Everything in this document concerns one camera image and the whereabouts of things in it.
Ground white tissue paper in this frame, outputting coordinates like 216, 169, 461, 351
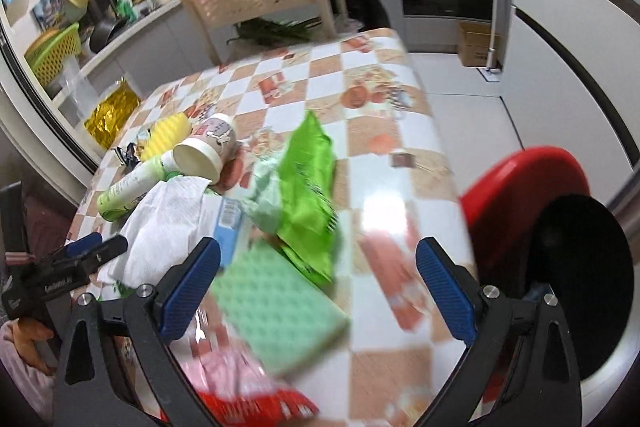
98, 176, 219, 288

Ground red snack wrapper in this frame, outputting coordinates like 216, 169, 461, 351
180, 347, 319, 426

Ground paper cup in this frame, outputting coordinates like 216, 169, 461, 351
172, 114, 236, 184

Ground green snack bag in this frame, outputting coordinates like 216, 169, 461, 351
276, 112, 337, 288

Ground black trash bin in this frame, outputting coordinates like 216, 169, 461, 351
479, 193, 637, 383

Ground person's left hand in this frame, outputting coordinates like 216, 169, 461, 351
12, 317, 54, 376

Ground light green bottle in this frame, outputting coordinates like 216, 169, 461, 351
96, 150, 179, 222

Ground gold foil bag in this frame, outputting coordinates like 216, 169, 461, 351
84, 77, 141, 150

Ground blue white carton box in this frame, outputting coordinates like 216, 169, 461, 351
203, 192, 243, 269

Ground yellow sponge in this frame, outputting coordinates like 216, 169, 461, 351
139, 112, 192, 161

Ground red plastic stool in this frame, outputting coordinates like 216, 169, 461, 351
460, 146, 590, 270

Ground green sponge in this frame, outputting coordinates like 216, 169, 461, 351
210, 241, 349, 376

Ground green plastic basket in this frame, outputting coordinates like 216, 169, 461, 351
25, 23, 81, 88

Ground black frying pan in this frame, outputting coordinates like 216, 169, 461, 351
89, 17, 129, 54

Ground green spray bottle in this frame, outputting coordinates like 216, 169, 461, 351
115, 0, 137, 23

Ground green vegetables on chair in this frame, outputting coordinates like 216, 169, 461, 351
228, 17, 321, 46

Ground cardboard box on floor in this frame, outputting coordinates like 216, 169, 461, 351
457, 22, 503, 67

